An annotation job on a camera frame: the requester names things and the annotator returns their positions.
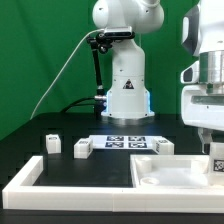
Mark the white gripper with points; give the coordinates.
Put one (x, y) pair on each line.
(202, 110)

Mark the white square tabletop part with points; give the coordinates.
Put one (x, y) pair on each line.
(174, 172)

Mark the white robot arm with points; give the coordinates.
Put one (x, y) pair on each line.
(202, 36)

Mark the fiducial marker sheet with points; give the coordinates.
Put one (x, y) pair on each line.
(121, 142)

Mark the white U-shaped obstacle fence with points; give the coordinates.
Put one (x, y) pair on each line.
(22, 193)

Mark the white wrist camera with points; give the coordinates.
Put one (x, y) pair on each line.
(191, 74)

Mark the black camera on mount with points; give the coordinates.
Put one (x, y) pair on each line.
(115, 35)

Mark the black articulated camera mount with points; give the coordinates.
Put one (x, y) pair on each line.
(97, 63)

